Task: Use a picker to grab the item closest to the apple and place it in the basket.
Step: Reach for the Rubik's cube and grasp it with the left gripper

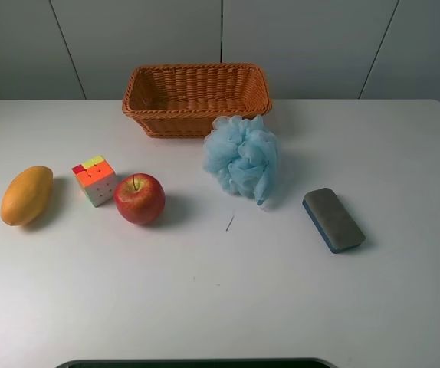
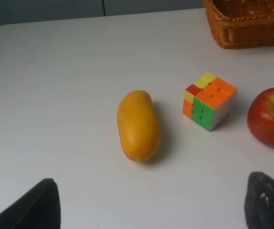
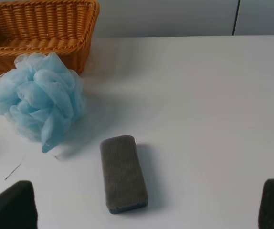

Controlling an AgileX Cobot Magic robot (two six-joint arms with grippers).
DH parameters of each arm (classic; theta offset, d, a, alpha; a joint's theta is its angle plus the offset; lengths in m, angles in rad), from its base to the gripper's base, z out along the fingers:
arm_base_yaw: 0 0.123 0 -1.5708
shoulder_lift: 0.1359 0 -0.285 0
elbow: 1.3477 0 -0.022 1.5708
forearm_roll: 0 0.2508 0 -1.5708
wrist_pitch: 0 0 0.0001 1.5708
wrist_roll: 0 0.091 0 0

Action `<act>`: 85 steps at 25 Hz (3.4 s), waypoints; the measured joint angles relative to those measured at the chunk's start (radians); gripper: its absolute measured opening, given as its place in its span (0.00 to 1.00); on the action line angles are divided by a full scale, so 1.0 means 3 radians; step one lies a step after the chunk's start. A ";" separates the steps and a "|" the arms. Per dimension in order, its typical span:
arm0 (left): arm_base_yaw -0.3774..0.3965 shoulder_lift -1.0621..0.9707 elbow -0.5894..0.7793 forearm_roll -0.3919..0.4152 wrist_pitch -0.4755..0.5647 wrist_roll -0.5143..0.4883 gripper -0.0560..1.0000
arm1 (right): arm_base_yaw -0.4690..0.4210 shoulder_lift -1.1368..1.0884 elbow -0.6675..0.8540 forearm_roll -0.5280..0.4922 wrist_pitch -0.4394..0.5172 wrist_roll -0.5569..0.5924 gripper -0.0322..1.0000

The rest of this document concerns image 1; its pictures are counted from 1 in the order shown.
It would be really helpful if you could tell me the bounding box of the blue grey board eraser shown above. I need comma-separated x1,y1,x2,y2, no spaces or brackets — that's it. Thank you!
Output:
302,188,366,254

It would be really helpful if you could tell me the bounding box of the yellow mango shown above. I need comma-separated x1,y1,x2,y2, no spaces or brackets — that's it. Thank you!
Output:
0,166,54,226

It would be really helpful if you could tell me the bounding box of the light blue bath loofah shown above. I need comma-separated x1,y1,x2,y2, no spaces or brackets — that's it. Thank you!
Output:
203,115,279,206

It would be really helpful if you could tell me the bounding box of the orange wicker basket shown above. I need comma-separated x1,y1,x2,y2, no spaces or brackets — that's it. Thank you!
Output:
122,63,271,138

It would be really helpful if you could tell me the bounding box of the red apple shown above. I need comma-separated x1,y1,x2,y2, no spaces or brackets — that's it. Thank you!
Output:
113,173,166,225

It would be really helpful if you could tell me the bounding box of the colourful puzzle cube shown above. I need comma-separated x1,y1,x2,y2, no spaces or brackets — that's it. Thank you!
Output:
72,155,118,207

